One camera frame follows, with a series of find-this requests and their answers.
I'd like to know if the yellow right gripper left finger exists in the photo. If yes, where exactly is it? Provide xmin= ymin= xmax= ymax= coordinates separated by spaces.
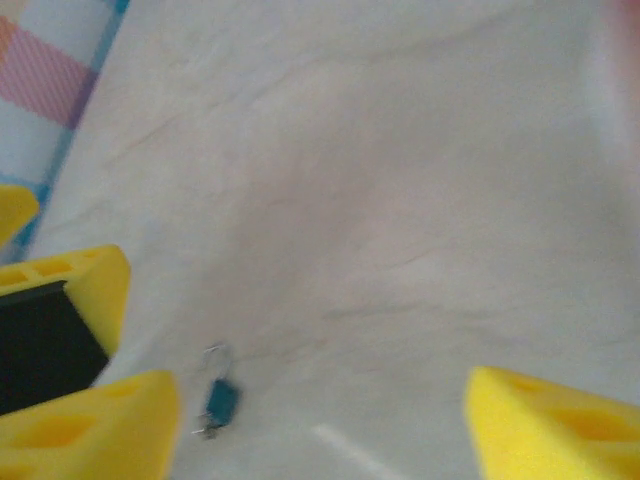
xmin=0 ymin=369 xmax=180 ymax=480

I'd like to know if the silver key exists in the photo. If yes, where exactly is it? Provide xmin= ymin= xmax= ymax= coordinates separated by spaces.
xmin=192 ymin=418 xmax=222 ymax=442

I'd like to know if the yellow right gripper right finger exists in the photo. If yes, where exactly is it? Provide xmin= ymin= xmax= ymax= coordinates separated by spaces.
xmin=464 ymin=366 xmax=640 ymax=480

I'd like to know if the blue padlock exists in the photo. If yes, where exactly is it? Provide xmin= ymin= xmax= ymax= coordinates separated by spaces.
xmin=198 ymin=342 xmax=245 ymax=430

